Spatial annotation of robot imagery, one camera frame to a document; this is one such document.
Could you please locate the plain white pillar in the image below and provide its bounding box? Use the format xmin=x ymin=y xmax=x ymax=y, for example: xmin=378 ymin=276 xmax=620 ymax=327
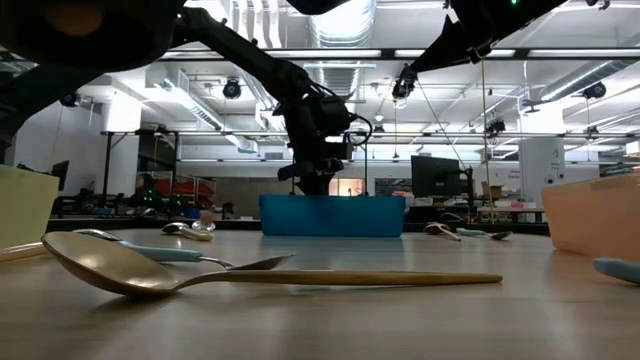
xmin=101 ymin=94 xmax=142 ymax=196

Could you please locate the yellow translucent plastic bin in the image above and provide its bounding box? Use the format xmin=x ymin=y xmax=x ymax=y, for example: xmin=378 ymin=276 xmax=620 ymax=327
xmin=0 ymin=164 xmax=60 ymax=251

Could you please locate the black computer monitor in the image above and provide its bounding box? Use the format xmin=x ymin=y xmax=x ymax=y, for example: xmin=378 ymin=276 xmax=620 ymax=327
xmin=410 ymin=154 xmax=462 ymax=199

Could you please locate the orange translucent plastic bin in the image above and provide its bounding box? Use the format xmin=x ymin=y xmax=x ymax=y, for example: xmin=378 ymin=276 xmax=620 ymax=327
xmin=541 ymin=172 xmax=640 ymax=262

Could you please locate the cardboard box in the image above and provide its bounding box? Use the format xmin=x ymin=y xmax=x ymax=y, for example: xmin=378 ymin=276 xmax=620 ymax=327
xmin=480 ymin=180 xmax=506 ymax=201

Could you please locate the red storage shelf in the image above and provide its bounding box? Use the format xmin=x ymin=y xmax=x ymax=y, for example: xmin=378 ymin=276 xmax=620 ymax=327
xmin=154 ymin=174 xmax=217 ymax=211

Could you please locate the silver ceiling pipe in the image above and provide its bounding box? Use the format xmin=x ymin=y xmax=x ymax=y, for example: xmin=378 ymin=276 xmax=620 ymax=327
xmin=539 ymin=62 xmax=612 ymax=101

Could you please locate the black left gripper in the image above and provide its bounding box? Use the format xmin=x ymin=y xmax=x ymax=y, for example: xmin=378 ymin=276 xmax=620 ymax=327
xmin=277 ymin=92 xmax=357 ymax=196

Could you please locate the blue-handled silver spoon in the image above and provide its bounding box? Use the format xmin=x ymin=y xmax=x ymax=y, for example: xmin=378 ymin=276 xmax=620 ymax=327
xmin=118 ymin=239 xmax=297 ymax=272
xmin=593 ymin=256 xmax=640 ymax=287
xmin=454 ymin=227 xmax=514 ymax=242

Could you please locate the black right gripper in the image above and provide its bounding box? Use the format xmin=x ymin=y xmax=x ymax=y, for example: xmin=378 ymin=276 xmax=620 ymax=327
xmin=410 ymin=0 xmax=506 ymax=74

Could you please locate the white pillar with sign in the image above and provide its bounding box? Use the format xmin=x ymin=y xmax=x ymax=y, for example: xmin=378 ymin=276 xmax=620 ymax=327
xmin=518 ymin=137 xmax=567 ymax=211

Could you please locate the small dark monitor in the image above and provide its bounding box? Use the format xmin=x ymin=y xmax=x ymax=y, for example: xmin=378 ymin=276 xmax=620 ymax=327
xmin=49 ymin=159 xmax=71 ymax=192

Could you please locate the silver ceiling air duct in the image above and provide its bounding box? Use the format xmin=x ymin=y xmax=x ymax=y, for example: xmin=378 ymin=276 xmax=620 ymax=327
xmin=305 ymin=0 xmax=377 ymax=99

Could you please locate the blue plastic bin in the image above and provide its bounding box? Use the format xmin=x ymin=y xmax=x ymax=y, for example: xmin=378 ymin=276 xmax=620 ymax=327
xmin=258 ymin=194 xmax=407 ymax=238

